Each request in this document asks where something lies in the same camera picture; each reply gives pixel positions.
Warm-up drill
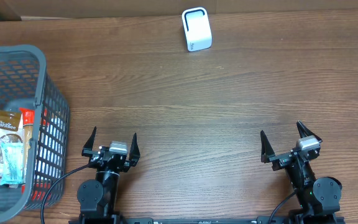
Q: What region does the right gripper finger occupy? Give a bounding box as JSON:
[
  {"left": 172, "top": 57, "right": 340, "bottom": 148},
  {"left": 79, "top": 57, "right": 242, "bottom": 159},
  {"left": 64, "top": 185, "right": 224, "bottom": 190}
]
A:
[
  {"left": 296, "top": 120, "right": 323, "bottom": 143},
  {"left": 260, "top": 131, "right": 275, "bottom": 163}
]

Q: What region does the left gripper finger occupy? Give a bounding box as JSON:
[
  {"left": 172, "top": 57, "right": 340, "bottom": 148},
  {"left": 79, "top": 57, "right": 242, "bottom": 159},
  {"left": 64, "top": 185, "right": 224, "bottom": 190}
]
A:
[
  {"left": 83, "top": 126, "right": 97, "bottom": 151},
  {"left": 129, "top": 133, "right": 140, "bottom": 167}
]

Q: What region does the orange pasta packet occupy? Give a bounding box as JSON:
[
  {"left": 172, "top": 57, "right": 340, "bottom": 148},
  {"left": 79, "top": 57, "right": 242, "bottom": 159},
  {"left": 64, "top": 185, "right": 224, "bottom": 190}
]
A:
[{"left": 19, "top": 108, "right": 50, "bottom": 201}]

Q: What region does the teal snack packet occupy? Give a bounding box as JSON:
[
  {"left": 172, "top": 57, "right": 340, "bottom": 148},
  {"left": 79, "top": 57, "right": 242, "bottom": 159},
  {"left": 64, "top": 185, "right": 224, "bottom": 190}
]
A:
[{"left": 1, "top": 142, "right": 24, "bottom": 185}]

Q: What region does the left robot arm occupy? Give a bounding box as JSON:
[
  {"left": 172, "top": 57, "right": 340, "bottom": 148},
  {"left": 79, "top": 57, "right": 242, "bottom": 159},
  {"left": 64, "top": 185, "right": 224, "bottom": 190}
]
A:
[{"left": 77, "top": 129, "right": 140, "bottom": 224}]

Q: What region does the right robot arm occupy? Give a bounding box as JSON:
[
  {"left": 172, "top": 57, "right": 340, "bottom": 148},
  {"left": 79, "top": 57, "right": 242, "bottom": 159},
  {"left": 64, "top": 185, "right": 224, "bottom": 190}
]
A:
[{"left": 260, "top": 121, "right": 344, "bottom": 223}]

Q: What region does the white barcode scanner stand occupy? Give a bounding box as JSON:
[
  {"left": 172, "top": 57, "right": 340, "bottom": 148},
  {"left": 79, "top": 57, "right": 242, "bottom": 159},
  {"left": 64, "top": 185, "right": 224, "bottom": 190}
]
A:
[{"left": 181, "top": 7, "right": 213, "bottom": 52}]

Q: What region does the grey plastic shopping basket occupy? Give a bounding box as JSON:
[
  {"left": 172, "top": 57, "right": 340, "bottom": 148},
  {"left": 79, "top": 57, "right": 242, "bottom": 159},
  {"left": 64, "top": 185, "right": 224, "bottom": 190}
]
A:
[{"left": 0, "top": 45, "right": 70, "bottom": 223}]

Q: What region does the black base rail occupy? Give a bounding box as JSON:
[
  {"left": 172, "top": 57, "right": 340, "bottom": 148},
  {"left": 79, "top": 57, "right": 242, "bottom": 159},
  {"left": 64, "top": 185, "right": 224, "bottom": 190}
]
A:
[{"left": 68, "top": 216, "right": 346, "bottom": 224}]

